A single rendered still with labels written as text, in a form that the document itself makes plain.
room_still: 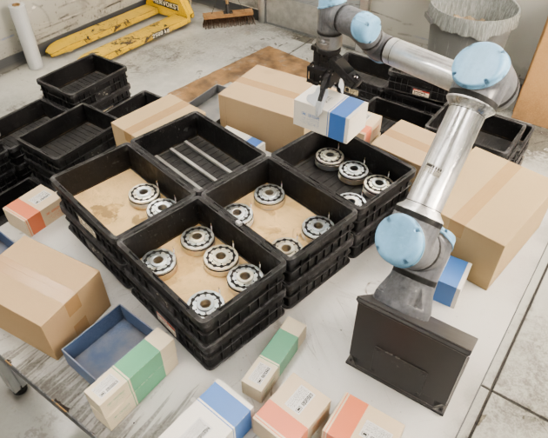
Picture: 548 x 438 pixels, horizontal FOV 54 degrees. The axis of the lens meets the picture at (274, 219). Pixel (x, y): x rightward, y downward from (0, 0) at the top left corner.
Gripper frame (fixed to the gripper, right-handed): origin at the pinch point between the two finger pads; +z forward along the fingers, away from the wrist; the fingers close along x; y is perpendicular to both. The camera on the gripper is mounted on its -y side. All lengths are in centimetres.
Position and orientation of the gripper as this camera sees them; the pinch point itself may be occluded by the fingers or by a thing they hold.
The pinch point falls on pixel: (330, 108)
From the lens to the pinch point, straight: 173.2
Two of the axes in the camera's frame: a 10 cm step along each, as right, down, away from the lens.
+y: -8.1, -3.9, 4.3
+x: -5.8, 5.5, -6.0
